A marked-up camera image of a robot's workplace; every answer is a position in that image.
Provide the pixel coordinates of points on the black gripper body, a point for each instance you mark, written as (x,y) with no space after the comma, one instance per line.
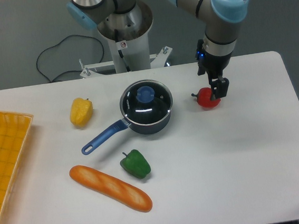
(215,64)

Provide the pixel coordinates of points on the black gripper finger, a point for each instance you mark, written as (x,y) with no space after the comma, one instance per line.
(214,89)
(220,87)

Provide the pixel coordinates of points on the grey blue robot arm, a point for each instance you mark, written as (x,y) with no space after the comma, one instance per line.
(222,18)

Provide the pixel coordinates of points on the glass lid blue knob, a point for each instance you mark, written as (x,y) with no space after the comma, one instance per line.
(146,102)

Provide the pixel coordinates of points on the blue saucepan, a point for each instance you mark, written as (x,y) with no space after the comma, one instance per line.
(121,125)

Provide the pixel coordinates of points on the green bell pepper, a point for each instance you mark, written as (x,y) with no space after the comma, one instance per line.
(135,164)

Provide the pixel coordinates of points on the yellow bell pepper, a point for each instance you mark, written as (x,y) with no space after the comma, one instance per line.
(81,112)

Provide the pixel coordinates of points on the orange baguette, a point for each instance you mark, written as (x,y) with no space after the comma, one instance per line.
(112,187)

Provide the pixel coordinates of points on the yellow wicker basket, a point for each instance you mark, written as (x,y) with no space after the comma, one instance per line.
(14,129)

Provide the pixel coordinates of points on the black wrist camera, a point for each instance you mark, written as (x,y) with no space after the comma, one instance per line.
(199,56)

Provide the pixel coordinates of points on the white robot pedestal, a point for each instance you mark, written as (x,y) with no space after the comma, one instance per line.
(127,37)

